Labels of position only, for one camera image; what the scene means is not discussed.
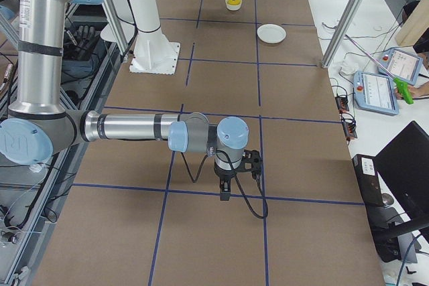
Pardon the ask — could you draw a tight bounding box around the yellow lemon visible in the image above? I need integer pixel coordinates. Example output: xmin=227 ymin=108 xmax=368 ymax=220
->
xmin=225 ymin=0 xmax=241 ymax=6

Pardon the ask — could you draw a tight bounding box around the white bowl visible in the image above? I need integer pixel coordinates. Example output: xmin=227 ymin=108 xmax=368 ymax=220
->
xmin=225 ymin=0 xmax=242 ymax=11

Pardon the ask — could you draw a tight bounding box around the white plate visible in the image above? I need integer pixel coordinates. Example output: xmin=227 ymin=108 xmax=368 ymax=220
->
xmin=257 ymin=24 xmax=287 ymax=44

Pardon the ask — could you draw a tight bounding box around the black computer box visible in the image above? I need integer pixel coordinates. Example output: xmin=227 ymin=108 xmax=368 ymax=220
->
xmin=352 ymin=154 xmax=418 ymax=263

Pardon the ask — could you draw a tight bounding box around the orange black electronics module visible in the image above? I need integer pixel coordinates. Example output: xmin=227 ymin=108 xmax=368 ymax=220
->
xmin=335 ymin=96 xmax=349 ymax=113

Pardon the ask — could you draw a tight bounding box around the near teach pendant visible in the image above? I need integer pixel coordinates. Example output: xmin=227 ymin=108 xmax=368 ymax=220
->
xmin=353 ymin=71 xmax=399 ymax=115

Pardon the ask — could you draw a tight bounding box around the teach pendant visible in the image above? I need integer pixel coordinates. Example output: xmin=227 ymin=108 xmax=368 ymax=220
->
xmin=353 ymin=71 xmax=399 ymax=115
xmin=379 ymin=48 xmax=423 ymax=86

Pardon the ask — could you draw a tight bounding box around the black monitor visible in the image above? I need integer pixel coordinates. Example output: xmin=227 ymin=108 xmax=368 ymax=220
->
xmin=375 ymin=121 xmax=428 ymax=219

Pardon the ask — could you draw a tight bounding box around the far teach pendant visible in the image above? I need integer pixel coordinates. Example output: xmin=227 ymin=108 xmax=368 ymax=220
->
xmin=379 ymin=48 xmax=423 ymax=86

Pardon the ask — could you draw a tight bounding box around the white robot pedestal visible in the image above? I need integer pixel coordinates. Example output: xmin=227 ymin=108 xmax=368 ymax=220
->
xmin=112 ymin=0 xmax=180 ymax=74

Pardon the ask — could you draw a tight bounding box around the aluminium frame post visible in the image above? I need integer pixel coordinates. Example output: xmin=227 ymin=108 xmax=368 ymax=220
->
xmin=321 ymin=0 xmax=362 ymax=68

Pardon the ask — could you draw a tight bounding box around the green handled grabber tool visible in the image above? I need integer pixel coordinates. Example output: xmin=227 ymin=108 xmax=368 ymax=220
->
xmin=345 ymin=34 xmax=414 ymax=104

